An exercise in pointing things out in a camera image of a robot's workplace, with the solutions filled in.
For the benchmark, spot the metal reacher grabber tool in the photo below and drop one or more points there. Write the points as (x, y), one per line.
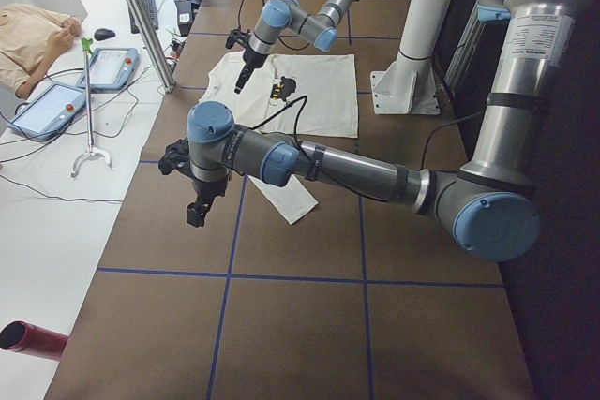
(92, 151)

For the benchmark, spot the cream long sleeve cat shirt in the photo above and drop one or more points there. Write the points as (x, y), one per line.
(301, 94)

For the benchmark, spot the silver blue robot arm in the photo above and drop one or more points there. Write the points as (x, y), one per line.
(319, 30)
(486, 205)

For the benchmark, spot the near blue teach pendant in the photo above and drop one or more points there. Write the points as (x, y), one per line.
(49, 112)

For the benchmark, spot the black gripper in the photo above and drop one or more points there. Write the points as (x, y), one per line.
(206, 193)
(250, 61)

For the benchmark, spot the black computer mouse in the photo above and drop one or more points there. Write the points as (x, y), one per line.
(103, 34)

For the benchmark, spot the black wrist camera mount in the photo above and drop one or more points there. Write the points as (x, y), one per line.
(176, 157)
(237, 36)

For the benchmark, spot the red fire extinguisher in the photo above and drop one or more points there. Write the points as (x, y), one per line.
(29, 339)

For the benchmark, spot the black keyboard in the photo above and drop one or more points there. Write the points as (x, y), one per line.
(152, 11)

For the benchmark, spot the black box with white label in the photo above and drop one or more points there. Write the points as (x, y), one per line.
(185, 16)

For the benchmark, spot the far blue teach pendant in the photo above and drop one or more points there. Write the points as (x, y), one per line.
(111, 69)

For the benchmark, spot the person in beige shirt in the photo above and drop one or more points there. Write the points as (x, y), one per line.
(32, 39)

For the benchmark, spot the blue teach pendant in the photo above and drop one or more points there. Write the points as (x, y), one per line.
(111, 69)
(49, 112)

